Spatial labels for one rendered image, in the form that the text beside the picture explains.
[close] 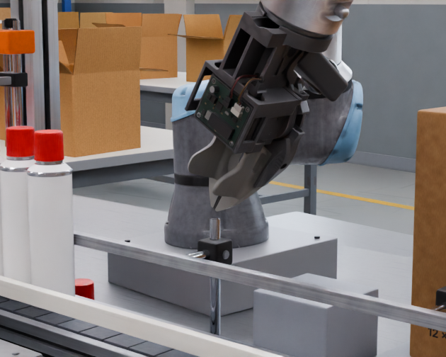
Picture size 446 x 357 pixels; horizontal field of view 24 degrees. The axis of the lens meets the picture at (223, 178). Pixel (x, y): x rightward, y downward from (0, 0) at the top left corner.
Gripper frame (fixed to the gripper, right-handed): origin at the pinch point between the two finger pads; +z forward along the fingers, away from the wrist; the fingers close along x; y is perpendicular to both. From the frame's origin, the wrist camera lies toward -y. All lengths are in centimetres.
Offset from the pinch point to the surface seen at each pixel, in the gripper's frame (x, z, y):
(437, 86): -240, 183, -567
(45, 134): -24.8, 9.7, 0.8
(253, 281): 5.3, 7.3, -3.1
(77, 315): -7.5, 20.9, 4.8
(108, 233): -47, 51, -45
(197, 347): 7.4, 11.8, 4.8
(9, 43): -42.3, 8.7, -5.7
